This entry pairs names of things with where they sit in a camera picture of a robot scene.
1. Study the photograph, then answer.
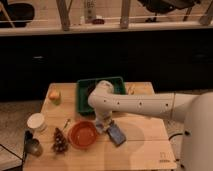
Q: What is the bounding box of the grey blue towel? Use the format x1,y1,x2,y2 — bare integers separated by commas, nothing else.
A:
95,122,108,134

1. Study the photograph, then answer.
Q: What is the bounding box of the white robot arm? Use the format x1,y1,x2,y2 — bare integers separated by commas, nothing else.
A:
88,80,213,171

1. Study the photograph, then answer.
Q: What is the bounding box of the red orange bowl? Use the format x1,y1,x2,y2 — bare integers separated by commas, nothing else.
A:
67,121,98,150

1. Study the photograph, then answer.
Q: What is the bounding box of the dark brown bowl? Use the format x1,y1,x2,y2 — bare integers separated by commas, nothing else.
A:
87,84,97,95

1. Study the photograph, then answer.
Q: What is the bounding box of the blue sponge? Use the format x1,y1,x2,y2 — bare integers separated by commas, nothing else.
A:
107,122,126,146

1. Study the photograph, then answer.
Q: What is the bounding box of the green plastic tray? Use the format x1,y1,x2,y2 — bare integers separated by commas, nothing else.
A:
76,76,126,116

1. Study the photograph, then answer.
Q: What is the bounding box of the bunch of dark grapes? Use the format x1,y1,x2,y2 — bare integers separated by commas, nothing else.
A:
52,128,68,154

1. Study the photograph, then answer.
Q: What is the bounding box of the yellow green fruit toy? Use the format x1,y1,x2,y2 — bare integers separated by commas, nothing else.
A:
48,90,61,105

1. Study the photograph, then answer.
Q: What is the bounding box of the white cup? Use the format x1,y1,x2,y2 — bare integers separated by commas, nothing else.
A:
27,113,47,132

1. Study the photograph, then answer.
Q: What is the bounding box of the dark metal cup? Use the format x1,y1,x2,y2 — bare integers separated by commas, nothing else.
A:
25,139,43,157

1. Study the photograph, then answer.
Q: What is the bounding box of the dark red background object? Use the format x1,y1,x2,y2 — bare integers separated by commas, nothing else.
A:
92,19,105,25

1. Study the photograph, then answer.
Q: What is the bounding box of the black office chair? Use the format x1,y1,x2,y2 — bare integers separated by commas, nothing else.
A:
137,0,201,23

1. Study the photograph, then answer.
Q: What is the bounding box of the black chair left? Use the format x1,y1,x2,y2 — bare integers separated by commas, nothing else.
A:
0,0,35,28

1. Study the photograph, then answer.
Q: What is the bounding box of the black cable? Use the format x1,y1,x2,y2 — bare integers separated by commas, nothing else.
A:
168,132,183,143

